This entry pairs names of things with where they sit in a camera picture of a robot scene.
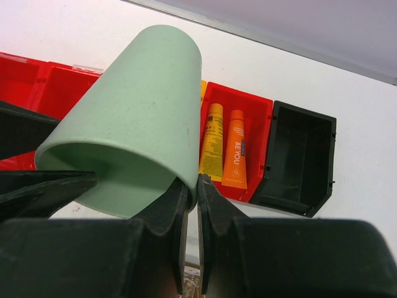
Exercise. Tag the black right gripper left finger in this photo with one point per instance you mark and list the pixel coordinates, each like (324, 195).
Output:
(139, 257)

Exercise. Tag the yellow toothpaste tube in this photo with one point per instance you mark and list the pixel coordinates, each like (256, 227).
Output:
(211, 160)

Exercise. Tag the green cup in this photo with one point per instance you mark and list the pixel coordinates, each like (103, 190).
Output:
(137, 127)

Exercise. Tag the yellow bin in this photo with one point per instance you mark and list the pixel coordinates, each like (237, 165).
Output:
(203, 89)

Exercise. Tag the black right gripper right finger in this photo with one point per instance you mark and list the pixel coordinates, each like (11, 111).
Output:
(241, 256)

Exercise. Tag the red toothpaste bin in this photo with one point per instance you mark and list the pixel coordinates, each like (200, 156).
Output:
(257, 118)

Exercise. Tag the black bin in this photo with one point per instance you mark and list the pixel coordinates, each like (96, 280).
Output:
(298, 173)

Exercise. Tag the orange toothpaste tube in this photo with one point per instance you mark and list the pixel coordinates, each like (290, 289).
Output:
(234, 170)

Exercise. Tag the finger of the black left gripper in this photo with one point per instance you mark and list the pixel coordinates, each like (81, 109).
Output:
(39, 194)
(23, 130)

